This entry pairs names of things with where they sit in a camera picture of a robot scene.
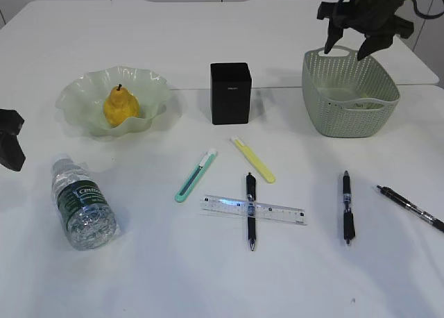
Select black pen under ruler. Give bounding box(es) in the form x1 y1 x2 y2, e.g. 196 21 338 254
246 172 257 251

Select clear water bottle green label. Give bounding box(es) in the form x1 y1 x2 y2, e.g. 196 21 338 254
51 156 118 251

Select black pen middle right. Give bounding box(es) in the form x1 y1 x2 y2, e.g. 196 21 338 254
343 170 355 245

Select black pen far right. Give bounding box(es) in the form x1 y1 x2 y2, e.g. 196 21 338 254
377 185 444 233

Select pale green wavy glass plate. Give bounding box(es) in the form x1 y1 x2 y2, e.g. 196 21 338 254
55 66 172 137

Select black square pen holder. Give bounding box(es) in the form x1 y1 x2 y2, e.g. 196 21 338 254
210 62 252 125

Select yellow utility knife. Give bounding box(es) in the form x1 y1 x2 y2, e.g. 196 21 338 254
230 136 275 183

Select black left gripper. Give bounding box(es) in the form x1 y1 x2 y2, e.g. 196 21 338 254
0 109 26 171

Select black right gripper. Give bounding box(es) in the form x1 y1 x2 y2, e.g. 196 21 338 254
317 0 414 60

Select green plastic woven basket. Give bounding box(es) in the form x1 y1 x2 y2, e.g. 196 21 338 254
302 46 400 138

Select teal utility knife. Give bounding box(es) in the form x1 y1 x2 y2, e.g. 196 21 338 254
174 149 217 203

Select yellow pear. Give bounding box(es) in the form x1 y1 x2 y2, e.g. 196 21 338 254
103 84 140 127

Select clear plastic ruler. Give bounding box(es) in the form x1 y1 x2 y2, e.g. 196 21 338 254
200 195 307 226

